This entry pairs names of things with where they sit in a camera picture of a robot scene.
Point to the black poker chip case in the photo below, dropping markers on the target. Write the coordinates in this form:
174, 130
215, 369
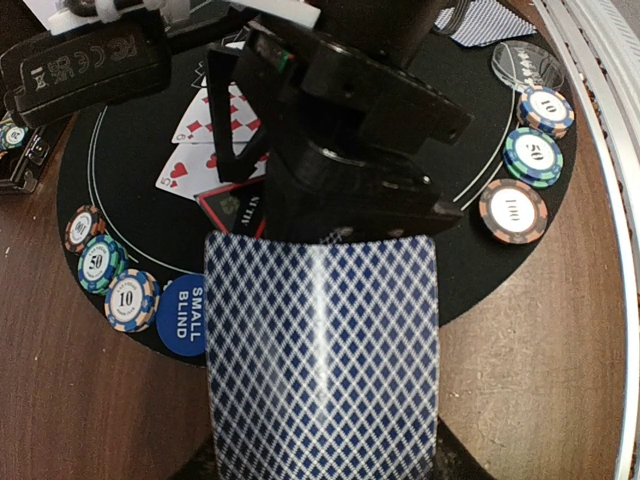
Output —
21, 167

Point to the nine of diamonds card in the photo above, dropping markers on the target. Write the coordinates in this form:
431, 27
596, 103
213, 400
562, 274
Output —
196, 124

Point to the red black chips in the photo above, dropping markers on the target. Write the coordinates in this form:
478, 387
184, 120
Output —
513, 212
86, 223

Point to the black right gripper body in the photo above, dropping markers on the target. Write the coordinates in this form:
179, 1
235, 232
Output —
343, 130

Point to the front aluminium rail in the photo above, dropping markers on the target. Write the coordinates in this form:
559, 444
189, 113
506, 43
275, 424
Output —
600, 52

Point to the five of hearts card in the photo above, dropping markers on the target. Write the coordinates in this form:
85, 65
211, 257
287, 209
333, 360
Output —
192, 169

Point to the blue playing card deck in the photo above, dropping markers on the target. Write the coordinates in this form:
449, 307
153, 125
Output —
322, 359

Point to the red triangle all-in marker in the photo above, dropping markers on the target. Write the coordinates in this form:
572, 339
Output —
236, 208

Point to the clear round dealer button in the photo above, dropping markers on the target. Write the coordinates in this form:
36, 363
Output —
520, 65

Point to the white blue chips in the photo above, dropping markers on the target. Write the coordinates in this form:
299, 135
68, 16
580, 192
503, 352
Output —
132, 301
546, 110

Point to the green chip row in case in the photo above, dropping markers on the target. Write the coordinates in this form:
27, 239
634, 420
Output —
12, 136

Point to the round black poker mat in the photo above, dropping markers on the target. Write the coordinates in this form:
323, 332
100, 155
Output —
116, 153

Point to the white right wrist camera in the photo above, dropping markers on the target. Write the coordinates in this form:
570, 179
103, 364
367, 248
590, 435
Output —
112, 51

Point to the blue small blind button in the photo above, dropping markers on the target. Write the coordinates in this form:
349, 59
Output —
180, 319

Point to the blue card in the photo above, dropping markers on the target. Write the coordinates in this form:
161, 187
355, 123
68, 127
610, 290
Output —
487, 22

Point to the green chips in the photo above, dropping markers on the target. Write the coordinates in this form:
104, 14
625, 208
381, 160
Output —
103, 260
533, 157

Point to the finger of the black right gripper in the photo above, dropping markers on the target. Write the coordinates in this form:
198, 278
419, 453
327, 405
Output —
220, 65

